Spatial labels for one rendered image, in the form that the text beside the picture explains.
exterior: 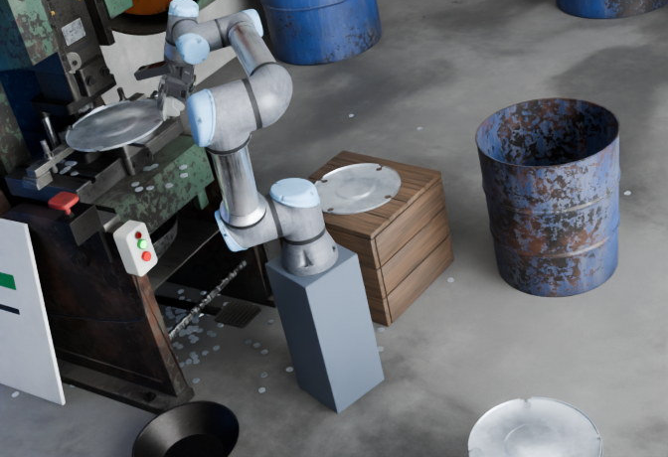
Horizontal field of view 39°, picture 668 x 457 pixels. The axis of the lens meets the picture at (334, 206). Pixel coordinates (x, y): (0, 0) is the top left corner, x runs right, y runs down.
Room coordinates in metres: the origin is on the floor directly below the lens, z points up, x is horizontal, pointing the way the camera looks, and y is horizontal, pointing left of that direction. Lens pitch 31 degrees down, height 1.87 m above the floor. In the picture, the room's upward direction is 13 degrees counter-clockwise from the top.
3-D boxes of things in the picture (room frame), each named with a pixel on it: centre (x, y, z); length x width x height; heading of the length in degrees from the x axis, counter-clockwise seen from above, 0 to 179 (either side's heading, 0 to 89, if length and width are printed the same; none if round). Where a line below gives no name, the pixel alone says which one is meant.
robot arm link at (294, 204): (2.11, 0.10, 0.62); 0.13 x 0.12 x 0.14; 100
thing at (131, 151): (2.46, 0.51, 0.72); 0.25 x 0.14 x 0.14; 52
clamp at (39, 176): (2.43, 0.75, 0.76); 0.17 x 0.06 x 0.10; 142
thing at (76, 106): (2.57, 0.65, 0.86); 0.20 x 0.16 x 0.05; 142
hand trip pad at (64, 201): (2.16, 0.67, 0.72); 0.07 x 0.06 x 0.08; 52
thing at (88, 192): (2.56, 0.65, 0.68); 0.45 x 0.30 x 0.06; 142
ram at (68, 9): (2.54, 0.62, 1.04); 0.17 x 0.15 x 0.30; 52
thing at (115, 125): (2.49, 0.55, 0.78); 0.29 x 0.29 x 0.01
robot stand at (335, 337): (2.11, 0.09, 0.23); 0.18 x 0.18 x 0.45; 34
